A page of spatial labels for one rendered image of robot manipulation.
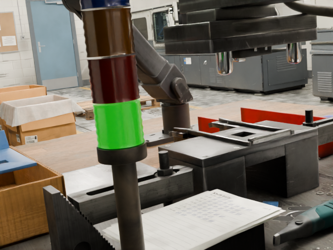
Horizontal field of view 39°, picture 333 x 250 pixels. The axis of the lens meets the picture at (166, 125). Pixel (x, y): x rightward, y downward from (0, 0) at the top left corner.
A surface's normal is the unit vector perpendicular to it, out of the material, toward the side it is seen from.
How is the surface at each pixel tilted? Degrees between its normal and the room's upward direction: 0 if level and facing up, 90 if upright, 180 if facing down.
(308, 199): 0
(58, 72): 90
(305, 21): 90
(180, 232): 1
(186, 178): 90
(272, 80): 90
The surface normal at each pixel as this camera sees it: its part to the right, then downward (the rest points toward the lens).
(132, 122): 0.65, -0.16
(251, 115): -0.84, 0.18
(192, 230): -0.11, -0.98
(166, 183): 0.54, 0.11
